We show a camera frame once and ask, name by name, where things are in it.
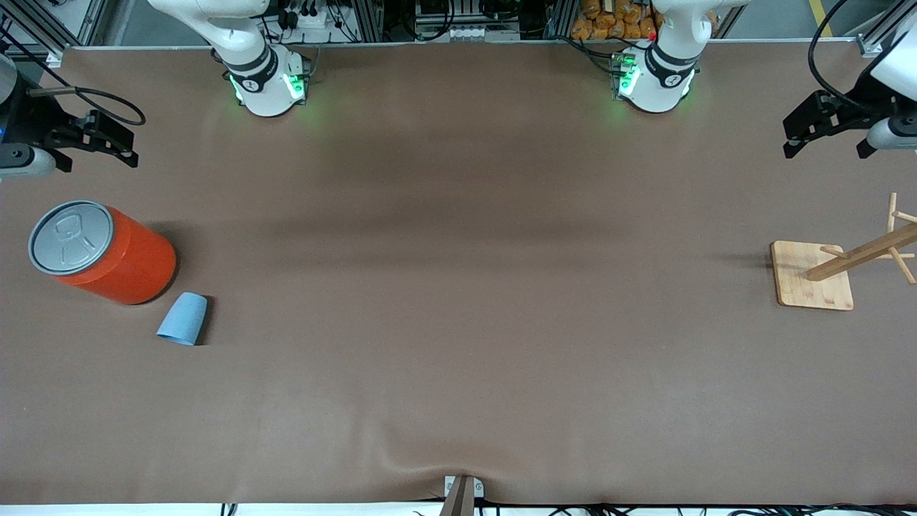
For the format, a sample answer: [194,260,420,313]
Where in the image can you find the wooden cup rack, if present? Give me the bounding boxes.
[770,192,917,312]

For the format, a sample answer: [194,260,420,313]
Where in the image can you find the brown table cover mat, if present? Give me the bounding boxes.
[0,39,917,507]

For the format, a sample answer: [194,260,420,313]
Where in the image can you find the orange can with silver lid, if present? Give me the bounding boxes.
[27,200,178,307]

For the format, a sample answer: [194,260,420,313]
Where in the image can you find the light blue plastic cup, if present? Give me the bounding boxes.
[156,292,208,347]

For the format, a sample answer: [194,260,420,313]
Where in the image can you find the aluminium frame profile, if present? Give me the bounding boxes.
[856,0,917,59]
[0,0,110,59]

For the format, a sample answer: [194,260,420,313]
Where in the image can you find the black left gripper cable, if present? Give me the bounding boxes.
[807,0,864,102]

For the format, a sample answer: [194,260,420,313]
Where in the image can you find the metal table clamp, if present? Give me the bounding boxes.
[438,474,485,516]

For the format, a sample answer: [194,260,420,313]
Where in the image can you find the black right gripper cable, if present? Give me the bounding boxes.
[27,85,147,127]

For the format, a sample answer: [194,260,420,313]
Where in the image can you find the white power strip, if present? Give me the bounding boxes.
[416,24,522,42]
[276,0,339,32]

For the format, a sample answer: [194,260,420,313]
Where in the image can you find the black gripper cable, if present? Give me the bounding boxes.
[807,0,864,102]
[27,85,147,127]

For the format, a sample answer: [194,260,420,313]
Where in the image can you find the orange snack packets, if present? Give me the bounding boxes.
[570,0,664,42]

